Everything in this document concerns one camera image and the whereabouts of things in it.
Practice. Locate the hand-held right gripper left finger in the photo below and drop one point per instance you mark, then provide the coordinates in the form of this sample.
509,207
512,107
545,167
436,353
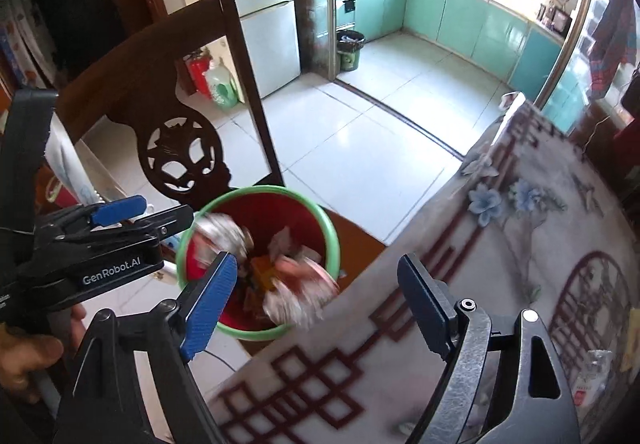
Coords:
210,304

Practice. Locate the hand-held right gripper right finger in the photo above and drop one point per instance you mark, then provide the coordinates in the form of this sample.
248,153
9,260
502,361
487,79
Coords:
425,309

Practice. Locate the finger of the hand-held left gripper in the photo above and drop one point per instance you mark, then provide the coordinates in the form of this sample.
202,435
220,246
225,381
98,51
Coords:
165,219
120,210

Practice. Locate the silver foil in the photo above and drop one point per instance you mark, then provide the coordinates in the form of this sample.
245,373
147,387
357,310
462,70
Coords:
220,234

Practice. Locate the white red wrapper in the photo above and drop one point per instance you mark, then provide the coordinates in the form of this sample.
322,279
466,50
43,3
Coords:
300,294

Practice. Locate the red bin with green rim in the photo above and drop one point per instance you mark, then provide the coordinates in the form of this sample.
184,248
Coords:
295,219

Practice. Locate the person's left hand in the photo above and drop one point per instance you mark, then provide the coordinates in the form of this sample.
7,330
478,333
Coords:
25,354

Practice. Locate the white cloth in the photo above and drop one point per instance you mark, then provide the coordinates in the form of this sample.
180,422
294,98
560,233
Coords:
65,158

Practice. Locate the floral printed tablecloth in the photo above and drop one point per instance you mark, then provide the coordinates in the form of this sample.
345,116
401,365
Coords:
500,274

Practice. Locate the crumpled brown paper bag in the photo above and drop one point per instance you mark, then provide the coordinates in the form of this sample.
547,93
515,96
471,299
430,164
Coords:
285,240

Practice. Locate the dark wooden chair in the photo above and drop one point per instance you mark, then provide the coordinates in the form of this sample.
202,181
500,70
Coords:
125,88

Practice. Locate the green detergent bottle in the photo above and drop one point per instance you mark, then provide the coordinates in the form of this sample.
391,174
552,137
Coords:
220,88

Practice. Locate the red fire extinguisher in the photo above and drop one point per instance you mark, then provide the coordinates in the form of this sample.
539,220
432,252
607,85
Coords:
197,73

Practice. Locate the clear bottle with red label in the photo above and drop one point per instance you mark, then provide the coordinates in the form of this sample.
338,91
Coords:
592,374

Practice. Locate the floral cloth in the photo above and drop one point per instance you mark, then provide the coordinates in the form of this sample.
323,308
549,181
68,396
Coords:
20,43

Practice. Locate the white refrigerator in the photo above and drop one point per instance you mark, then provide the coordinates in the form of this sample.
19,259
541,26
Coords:
265,23

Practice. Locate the dark kitchen bin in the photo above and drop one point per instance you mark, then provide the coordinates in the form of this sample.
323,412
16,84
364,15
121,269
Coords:
350,58

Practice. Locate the teal kitchen cabinets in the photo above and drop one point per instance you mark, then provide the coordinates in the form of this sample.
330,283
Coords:
465,18

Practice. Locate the plaid hanging cloth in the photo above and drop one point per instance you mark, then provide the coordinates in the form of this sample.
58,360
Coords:
612,48

